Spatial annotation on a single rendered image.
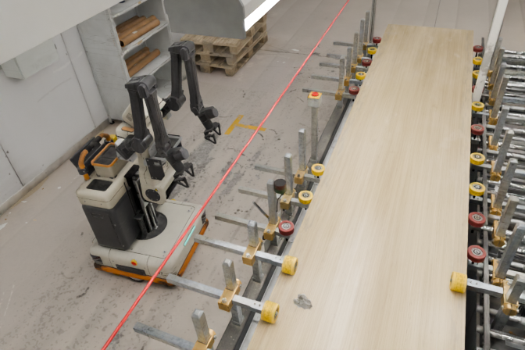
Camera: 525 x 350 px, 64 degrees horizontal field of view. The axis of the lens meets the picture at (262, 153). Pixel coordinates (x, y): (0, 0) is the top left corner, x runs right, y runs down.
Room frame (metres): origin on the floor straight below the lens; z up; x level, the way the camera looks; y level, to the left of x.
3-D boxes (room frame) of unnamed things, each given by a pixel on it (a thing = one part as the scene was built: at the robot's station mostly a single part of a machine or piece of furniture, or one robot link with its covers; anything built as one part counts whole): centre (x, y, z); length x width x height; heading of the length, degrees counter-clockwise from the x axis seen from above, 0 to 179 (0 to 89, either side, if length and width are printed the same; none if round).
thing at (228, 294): (1.08, 0.19, 0.95); 0.14 x 0.06 x 0.05; 155
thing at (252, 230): (1.33, 0.07, 0.88); 0.04 x 0.04 x 0.48; 65
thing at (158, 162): (2.08, 0.61, 0.99); 0.28 x 0.16 x 0.22; 161
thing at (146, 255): (2.18, 0.88, 0.16); 0.67 x 0.64 x 0.25; 71
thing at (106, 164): (2.22, 0.99, 0.87); 0.23 x 0.15 x 0.11; 161
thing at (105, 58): (4.39, 1.31, 0.78); 0.90 x 0.45 x 1.55; 155
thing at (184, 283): (1.09, 0.24, 0.95); 0.50 x 0.04 x 0.04; 65
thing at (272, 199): (1.56, -0.03, 0.92); 0.04 x 0.04 x 0.48; 65
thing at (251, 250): (1.31, 0.08, 0.95); 0.14 x 0.06 x 0.05; 155
